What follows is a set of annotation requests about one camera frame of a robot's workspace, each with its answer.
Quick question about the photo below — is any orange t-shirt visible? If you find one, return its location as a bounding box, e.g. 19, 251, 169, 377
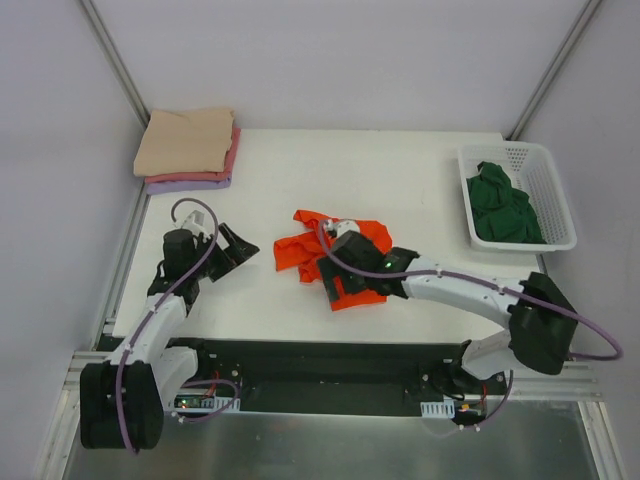
272, 209, 394, 313

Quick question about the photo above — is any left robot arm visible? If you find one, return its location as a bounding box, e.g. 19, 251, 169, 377
80, 222, 260, 452

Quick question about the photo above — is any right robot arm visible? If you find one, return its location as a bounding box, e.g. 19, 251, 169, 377
318, 230, 577, 395

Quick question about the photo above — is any lavender folded t-shirt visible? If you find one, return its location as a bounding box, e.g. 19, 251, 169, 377
144, 172, 232, 195

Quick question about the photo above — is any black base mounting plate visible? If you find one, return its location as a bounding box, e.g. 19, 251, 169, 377
169, 337, 506, 417

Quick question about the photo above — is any beige folded t-shirt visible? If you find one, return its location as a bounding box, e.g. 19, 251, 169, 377
133, 107, 235, 177

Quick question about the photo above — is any green t-shirt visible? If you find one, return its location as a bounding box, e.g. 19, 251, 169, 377
466, 162, 546, 244

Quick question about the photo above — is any white perforated plastic basket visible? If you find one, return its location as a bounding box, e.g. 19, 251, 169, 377
458, 141, 577, 254

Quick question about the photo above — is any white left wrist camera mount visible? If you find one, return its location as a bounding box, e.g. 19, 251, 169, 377
176, 210, 209, 237

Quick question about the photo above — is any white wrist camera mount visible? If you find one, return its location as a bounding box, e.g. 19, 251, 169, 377
176, 210, 209, 237
323, 219, 360, 239

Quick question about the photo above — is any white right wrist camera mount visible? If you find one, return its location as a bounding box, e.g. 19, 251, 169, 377
323, 219, 360, 239

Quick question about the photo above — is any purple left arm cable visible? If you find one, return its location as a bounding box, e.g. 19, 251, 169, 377
114, 198, 222, 455

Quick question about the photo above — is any left white cable duct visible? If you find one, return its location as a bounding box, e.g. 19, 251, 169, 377
164, 393, 241, 414

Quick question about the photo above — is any white cable duct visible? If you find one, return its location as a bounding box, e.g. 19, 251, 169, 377
420, 399, 456, 419
164, 393, 241, 414

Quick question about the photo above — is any right white cable duct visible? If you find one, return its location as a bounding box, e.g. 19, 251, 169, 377
420, 399, 456, 419

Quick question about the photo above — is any left aluminium frame post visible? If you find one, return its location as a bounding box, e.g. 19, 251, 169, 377
76, 0, 150, 127

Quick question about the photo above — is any aluminium frame post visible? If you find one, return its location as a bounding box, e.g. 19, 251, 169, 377
76, 0, 150, 127
505, 0, 606, 141

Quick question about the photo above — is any right aluminium frame post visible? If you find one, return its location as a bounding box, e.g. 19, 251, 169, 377
505, 0, 606, 141

